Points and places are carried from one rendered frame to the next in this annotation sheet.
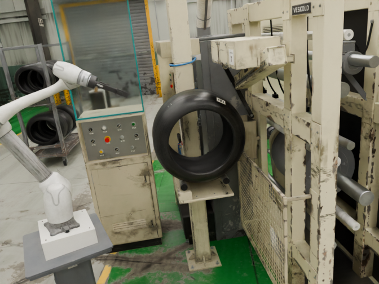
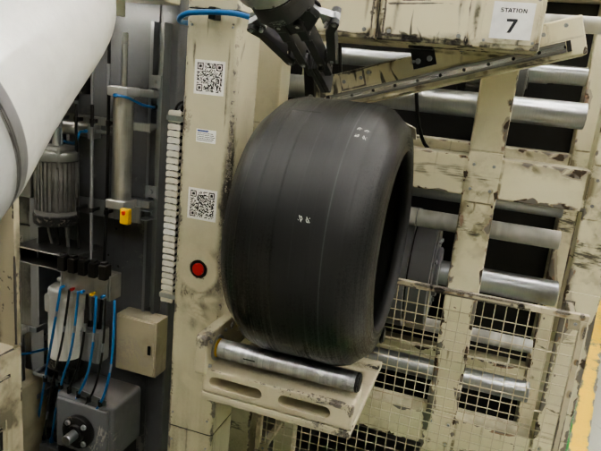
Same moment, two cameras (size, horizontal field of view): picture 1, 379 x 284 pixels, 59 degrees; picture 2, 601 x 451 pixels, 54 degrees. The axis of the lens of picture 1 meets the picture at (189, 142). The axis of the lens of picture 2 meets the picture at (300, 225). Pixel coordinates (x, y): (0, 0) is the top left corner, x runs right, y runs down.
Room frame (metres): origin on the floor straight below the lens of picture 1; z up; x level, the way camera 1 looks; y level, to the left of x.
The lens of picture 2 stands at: (1.64, 1.20, 1.53)
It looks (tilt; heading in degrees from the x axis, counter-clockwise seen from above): 14 degrees down; 293
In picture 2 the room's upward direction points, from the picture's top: 6 degrees clockwise
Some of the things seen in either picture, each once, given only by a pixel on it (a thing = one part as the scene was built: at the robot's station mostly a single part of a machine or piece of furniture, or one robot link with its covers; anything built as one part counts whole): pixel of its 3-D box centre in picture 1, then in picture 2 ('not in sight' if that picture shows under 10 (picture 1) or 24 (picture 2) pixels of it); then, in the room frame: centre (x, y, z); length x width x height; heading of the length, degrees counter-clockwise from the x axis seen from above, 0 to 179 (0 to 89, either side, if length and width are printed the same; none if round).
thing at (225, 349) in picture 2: (181, 177); (285, 364); (2.13, 0.08, 0.90); 0.35 x 0.05 x 0.05; 6
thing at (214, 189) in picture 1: (202, 187); (299, 378); (2.15, -0.06, 0.80); 0.37 x 0.36 x 0.02; 96
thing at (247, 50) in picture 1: (241, 50); (416, 16); (2.05, -0.36, 1.71); 0.61 x 0.25 x 0.15; 6
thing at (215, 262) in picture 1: (202, 256); not in sight; (2.40, -0.01, 0.02); 0.27 x 0.27 x 0.04; 6
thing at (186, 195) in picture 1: (182, 185); (280, 389); (2.13, 0.08, 0.84); 0.36 x 0.09 x 0.06; 6
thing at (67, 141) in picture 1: (50, 102); not in sight; (5.69, 2.29, 0.96); 1.36 x 0.71 x 1.92; 176
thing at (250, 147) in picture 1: (243, 137); not in sight; (2.41, -0.41, 1.05); 0.20 x 0.15 x 0.30; 6
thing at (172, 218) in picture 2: not in sight; (177, 208); (2.48, 0.03, 1.19); 0.05 x 0.04 x 0.48; 96
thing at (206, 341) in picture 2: not in sight; (237, 325); (2.32, -0.04, 0.90); 0.40 x 0.03 x 0.10; 96
